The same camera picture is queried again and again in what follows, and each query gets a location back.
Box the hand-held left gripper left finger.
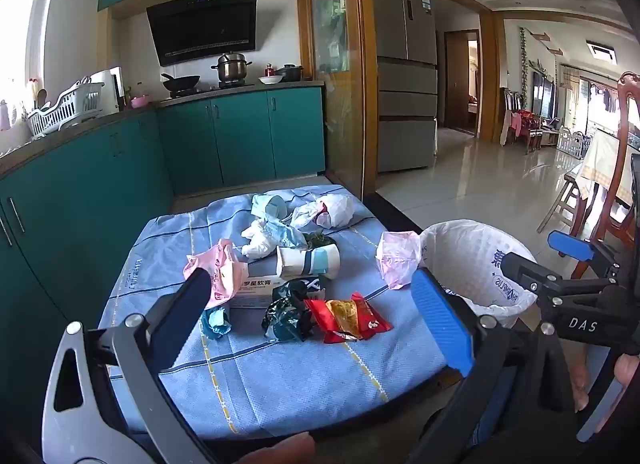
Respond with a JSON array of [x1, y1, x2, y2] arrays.
[[42, 268, 221, 464]]

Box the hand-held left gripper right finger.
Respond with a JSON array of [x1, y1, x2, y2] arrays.
[[405, 268, 596, 464]]

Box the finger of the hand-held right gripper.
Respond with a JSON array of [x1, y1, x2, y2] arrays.
[[547, 230, 623, 275], [500, 252, 618, 297]]

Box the teal candy wrapper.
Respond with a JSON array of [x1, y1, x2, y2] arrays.
[[200, 305, 233, 339]]

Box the bin with white liner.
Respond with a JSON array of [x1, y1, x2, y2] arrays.
[[419, 220, 538, 329]]

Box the pink plastic bag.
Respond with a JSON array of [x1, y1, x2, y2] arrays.
[[182, 238, 249, 309], [375, 230, 426, 291]]

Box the white medicine box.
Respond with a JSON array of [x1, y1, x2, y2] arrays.
[[227, 274, 328, 309]]

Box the red snack packet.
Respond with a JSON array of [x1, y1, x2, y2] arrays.
[[304, 292, 394, 345]]

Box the dark green foil wrapper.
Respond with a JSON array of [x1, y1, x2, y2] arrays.
[[261, 278, 318, 342]]

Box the white tissue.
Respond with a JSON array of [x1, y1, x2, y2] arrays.
[[241, 218, 281, 259]]

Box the blue face mask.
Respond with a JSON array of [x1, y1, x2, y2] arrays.
[[250, 193, 308, 249]]

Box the white blue paper cup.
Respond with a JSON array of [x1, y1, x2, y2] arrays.
[[276, 244, 341, 279]]

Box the white plastic bag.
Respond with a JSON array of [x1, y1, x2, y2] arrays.
[[290, 194, 357, 231]]

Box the person's right hand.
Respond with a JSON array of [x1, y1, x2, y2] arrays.
[[569, 354, 640, 415]]

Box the person's left hand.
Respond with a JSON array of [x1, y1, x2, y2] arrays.
[[235, 433, 316, 464]]

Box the light wooden stool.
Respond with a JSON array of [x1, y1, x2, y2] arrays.
[[537, 171, 583, 235]]

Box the dining table with cloth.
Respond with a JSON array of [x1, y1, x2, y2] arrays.
[[565, 129, 640, 225]]

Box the white baby fence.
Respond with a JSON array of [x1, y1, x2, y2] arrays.
[[557, 126, 598, 159]]

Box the red wooden armchair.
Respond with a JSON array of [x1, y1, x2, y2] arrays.
[[515, 108, 551, 155]]

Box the table with blue cloth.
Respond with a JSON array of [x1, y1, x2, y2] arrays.
[[97, 184, 451, 442]]

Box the dark wooden chair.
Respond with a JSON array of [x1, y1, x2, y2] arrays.
[[570, 71, 640, 279]]

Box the teal base cabinets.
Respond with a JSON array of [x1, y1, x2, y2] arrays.
[[0, 86, 327, 365]]

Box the hanging green vine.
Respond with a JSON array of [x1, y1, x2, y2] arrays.
[[519, 26, 531, 109]]

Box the ceiling air vent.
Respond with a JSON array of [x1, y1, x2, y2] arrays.
[[585, 41, 621, 63]]

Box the grey refrigerator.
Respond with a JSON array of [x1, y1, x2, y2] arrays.
[[370, 0, 438, 173]]

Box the black gas stove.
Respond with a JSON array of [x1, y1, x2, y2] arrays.
[[167, 82, 257, 98]]

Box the black wok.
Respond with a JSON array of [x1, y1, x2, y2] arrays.
[[160, 72, 202, 93]]

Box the white dish rack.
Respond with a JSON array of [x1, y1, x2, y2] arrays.
[[26, 81, 106, 137]]

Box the white kitchen appliance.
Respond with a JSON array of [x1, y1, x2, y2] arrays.
[[90, 66, 125, 113]]

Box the steel cooking pot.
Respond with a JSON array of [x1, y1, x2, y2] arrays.
[[210, 51, 253, 83]]

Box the wooden framed glass door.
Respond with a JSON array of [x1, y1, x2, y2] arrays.
[[297, 0, 378, 199]]

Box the black range hood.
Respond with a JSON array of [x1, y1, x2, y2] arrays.
[[146, 0, 258, 67]]

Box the kitchen window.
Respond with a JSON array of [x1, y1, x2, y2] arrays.
[[0, 0, 53, 94]]

